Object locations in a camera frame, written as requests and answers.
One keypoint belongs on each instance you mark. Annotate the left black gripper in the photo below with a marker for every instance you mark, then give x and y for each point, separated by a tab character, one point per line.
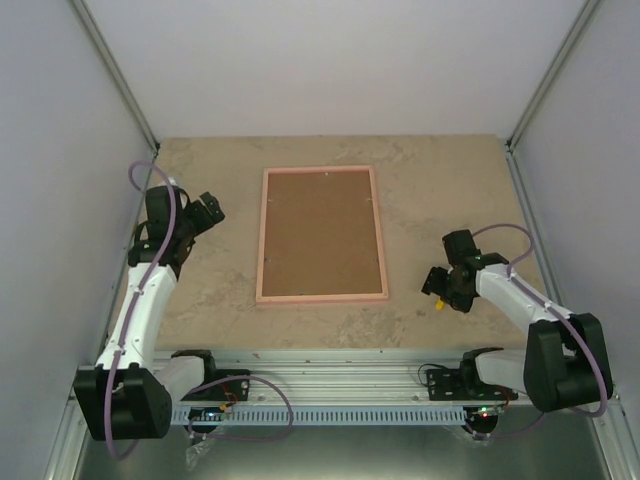
213	206

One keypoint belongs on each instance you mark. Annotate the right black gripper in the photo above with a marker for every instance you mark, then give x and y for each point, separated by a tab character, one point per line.
434	284

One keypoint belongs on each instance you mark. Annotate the pink picture frame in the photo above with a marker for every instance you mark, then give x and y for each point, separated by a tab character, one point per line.
320	236

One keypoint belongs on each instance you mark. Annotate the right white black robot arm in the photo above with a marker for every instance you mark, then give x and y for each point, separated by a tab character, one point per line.
564	364

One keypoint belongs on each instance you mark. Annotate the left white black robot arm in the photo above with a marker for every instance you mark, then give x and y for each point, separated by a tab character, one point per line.
121	397

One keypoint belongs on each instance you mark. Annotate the clear plastic bag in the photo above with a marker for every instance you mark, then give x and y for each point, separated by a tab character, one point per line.
198	448

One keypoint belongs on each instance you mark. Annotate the aluminium corner post left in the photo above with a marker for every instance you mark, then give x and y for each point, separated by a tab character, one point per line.
89	24

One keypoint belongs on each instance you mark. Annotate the aluminium corner post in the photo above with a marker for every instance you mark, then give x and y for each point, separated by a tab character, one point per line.
559	61
89	24

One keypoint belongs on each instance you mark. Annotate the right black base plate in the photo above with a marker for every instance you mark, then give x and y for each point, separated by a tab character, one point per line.
450	385

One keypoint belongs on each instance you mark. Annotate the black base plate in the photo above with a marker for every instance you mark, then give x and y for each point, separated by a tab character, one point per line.
450	385
232	391

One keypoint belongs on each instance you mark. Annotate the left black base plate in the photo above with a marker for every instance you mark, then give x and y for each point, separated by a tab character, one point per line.
232	391

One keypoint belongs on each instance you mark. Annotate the aluminium rail platform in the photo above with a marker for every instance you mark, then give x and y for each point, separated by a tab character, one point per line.
324	376

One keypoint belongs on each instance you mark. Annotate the light blue cable duct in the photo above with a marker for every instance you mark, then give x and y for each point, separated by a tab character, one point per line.
417	415

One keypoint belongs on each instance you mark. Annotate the aluminium corner post right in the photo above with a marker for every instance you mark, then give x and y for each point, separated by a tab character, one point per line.
559	61

